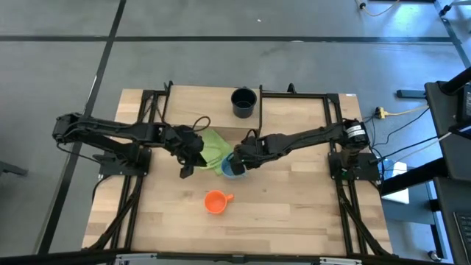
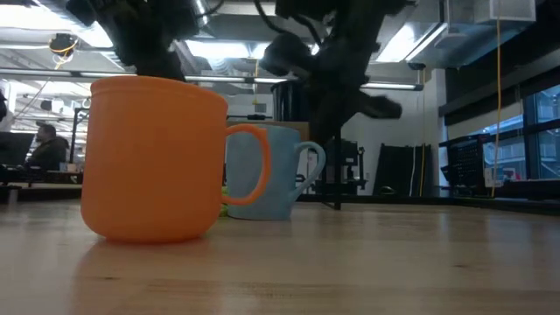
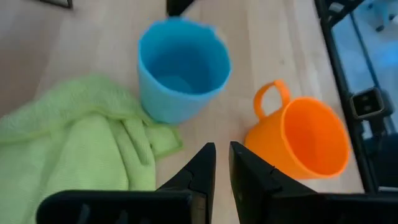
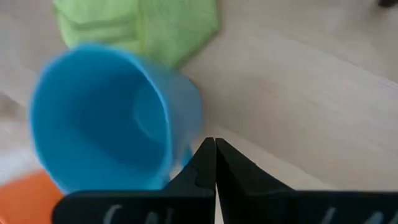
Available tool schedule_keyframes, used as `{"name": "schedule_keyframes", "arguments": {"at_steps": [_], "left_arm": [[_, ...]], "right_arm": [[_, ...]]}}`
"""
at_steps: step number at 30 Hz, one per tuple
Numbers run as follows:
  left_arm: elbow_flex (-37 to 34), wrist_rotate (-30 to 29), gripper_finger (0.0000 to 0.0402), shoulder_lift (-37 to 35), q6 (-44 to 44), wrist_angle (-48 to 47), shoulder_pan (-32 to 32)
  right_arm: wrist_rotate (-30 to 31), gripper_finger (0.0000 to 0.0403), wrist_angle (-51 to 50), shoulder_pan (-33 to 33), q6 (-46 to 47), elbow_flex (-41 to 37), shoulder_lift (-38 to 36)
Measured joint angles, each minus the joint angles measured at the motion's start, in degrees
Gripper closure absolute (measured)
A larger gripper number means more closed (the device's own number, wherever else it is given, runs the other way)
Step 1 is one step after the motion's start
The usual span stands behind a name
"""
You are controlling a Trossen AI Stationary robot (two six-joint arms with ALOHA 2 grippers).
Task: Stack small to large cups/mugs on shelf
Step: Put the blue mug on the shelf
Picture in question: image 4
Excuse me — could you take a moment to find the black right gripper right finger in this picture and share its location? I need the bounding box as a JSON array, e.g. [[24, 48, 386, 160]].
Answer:
[[215, 138, 398, 224]]

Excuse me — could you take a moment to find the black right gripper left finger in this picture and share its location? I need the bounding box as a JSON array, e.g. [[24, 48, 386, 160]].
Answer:
[[52, 137, 217, 224]]

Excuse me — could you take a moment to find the light blue plastic mug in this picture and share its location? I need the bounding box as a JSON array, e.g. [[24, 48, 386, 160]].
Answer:
[[28, 43, 205, 194]]

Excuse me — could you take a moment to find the green microfibre cloth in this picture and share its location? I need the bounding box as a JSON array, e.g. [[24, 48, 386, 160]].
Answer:
[[52, 0, 220, 69]]

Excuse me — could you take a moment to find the orange plastic mug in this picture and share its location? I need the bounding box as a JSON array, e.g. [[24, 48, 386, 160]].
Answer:
[[0, 169, 65, 224]]

